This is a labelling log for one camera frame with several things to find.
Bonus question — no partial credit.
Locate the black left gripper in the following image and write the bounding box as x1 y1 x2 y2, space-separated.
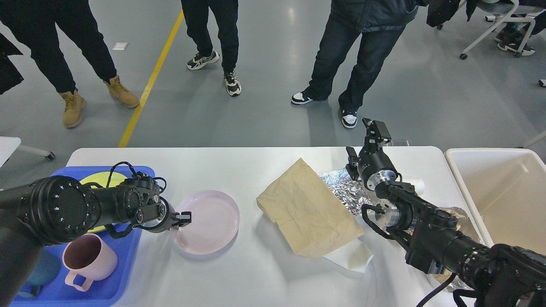
143 199 192 233

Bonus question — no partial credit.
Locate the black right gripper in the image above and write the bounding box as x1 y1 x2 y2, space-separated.
346 118 398 191

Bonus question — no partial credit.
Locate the pink plate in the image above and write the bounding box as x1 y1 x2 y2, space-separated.
171 190 240 256

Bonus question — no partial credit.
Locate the pink mug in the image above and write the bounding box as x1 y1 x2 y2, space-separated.
62 233 118 292

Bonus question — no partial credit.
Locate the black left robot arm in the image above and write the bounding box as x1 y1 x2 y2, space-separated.
1 161 192 307

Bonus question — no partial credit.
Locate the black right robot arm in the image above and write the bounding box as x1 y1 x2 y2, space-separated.
346 118 546 307

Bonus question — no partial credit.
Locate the crumpled aluminium foil sheet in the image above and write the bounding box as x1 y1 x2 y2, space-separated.
318 168 374 217

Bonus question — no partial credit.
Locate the white paper cup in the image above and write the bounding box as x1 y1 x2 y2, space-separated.
402 177 425 195

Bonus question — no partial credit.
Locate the yellow-green plate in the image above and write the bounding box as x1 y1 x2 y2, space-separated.
80 171 127 233

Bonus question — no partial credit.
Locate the brown paper bag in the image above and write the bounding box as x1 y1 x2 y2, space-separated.
257 159 363 258

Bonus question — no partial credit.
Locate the blue plastic tray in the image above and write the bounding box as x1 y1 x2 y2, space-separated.
10 165 142 307

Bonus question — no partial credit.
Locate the person in dark jeans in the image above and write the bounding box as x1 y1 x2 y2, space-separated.
290 0 428 128

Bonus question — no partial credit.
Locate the white paper sheet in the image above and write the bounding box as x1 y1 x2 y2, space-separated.
323 238 374 273

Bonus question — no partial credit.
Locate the white plastic bin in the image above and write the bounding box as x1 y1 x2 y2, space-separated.
444 148 546 255

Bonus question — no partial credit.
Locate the blue mug yellow inside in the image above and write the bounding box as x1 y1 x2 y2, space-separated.
17 249 62 298

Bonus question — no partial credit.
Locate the seated person in background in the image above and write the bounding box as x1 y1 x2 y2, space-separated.
495 0 546 52

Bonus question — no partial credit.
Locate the white side table left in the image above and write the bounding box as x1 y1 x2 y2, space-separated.
0 136 56 168

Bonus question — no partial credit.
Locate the white office chair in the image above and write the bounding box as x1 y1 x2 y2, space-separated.
436 0 546 59

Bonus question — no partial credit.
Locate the person in black-white sneakers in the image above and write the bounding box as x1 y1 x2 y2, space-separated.
181 0 242 97

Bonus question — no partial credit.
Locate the person in tan boots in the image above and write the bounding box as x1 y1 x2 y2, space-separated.
0 0 140 129

